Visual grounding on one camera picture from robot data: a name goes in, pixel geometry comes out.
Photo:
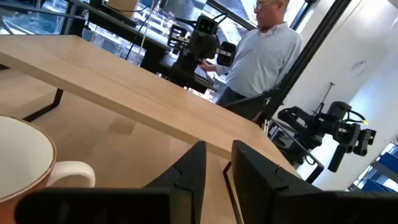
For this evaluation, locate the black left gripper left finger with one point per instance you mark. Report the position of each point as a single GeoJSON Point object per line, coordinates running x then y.
{"type": "Point", "coordinates": [189, 174]}

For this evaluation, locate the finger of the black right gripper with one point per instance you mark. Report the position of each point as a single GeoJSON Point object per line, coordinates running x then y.
{"type": "Point", "coordinates": [226, 53]}
{"type": "Point", "coordinates": [178, 35]}

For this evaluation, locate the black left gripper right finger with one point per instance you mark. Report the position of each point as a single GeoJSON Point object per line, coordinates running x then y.
{"type": "Point", "coordinates": [252, 180]}

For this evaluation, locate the white mug with brown outside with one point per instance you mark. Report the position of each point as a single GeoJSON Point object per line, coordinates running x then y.
{"type": "Point", "coordinates": [21, 155]}

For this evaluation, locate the black background robot arm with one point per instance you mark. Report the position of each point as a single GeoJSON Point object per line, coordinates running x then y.
{"type": "Point", "coordinates": [335, 124]}

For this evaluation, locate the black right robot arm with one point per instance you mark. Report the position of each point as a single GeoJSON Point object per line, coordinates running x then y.
{"type": "Point", "coordinates": [186, 70]}

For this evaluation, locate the dark laptop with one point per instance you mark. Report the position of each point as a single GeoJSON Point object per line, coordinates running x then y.
{"type": "Point", "coordinates": [203, 74]}

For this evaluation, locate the person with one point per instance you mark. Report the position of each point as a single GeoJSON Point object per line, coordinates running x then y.
{"type": "Point", "coordinates": [264, 59]}

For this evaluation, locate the blue storage bins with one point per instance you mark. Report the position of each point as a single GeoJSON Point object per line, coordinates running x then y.
{"type": "Point", "coordinates": [388, 161]}

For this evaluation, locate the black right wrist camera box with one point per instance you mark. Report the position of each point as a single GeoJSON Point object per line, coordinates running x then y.
{"type": "Point", "coordinates": [207, 25]}

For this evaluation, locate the wooden shelf with black frame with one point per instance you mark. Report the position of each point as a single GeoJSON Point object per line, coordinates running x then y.
{"type": "Point", "coordinates": [124, 87]}

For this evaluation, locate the black metal rig frame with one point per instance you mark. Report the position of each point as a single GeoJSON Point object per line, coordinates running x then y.
{"type": "Point", "coordinates": [311, 49]}

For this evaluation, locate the round white wall fixture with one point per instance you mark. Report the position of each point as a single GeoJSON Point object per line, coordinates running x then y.
{"type": "Point", "coordinates": [357, 69]}

